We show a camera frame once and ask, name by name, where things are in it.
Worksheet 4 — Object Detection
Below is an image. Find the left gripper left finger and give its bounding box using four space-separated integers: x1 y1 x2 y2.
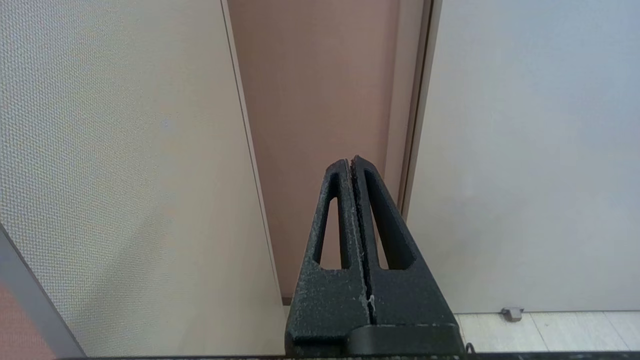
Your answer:
285 159 374 357

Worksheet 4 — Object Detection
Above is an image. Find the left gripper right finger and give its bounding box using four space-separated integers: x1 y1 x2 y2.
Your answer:
351 155 466 357

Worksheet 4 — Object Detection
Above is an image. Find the white room door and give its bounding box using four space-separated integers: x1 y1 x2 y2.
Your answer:
402 0 640 315

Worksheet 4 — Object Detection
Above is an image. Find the beige cabinet panel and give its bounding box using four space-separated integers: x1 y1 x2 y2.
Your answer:
0 0 287 358

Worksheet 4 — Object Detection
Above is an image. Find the grey panel edge strip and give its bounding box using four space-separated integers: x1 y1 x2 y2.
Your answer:
0 222 88 358

